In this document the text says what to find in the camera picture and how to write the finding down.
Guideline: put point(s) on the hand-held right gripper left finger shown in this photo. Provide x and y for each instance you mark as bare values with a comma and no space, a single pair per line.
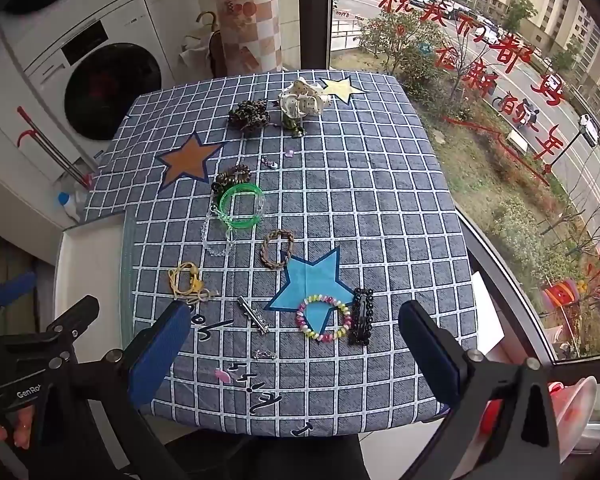
155,355

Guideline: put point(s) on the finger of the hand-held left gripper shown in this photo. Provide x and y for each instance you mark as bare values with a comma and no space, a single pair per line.
15,287
70,316

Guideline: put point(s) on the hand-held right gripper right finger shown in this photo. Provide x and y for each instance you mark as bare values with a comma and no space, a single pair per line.
430,355

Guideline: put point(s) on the white jewelry box green rim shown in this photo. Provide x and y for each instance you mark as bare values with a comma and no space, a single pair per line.
90,280

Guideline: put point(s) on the black beaded hair clip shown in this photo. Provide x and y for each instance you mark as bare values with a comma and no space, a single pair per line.
361,320

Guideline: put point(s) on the silver metal hair clip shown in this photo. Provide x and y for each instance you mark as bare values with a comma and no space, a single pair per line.
252,314

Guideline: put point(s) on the green translucent bangle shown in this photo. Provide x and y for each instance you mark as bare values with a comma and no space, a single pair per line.
223,205

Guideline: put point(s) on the person's left hand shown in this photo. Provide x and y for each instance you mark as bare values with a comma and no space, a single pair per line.
5,430

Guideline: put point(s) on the small pink hair clip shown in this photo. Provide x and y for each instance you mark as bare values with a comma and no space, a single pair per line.
222,374

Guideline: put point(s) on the white paper sheet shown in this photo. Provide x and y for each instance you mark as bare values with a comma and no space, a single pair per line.
486,310

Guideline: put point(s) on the white detergent bottle blue cap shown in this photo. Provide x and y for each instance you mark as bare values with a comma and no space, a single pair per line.
71,206

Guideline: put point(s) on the white red plastic container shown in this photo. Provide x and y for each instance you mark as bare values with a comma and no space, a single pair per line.
575,405

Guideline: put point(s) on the grey checked star tablecloth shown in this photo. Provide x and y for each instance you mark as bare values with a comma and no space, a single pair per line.
370,210

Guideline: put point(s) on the leopard print scrunchie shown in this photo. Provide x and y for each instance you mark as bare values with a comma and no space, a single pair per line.
250,114

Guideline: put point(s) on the dark green hair clip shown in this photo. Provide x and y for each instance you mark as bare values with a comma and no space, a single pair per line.
294,127

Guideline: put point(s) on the white washing machine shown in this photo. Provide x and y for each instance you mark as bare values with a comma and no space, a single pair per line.
112,35

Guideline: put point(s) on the cream polka dot scrunchie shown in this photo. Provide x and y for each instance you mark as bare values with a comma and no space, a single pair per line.
302,97

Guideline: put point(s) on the beige folded umbrella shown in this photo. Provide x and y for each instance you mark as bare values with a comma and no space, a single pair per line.
196,47

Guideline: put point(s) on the checkered pink cylinder bin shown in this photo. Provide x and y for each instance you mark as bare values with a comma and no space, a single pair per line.
250,30

